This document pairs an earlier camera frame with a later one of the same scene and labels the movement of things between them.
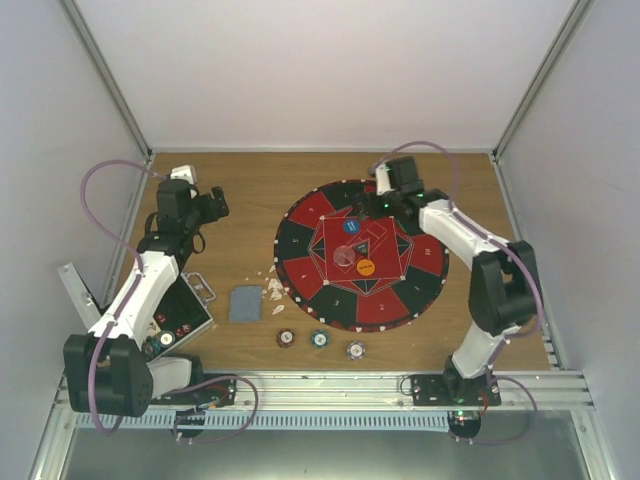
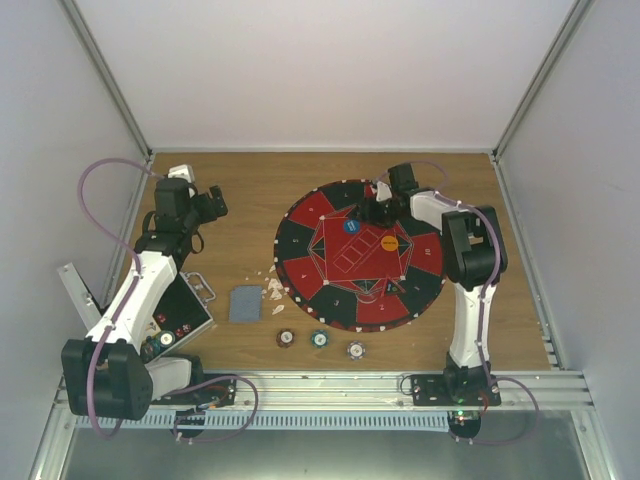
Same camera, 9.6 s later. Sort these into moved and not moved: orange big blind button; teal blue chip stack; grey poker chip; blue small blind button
Moved: orange big blind button
Not moved: blue small blind button; grey poker chip; teal blue chip stack
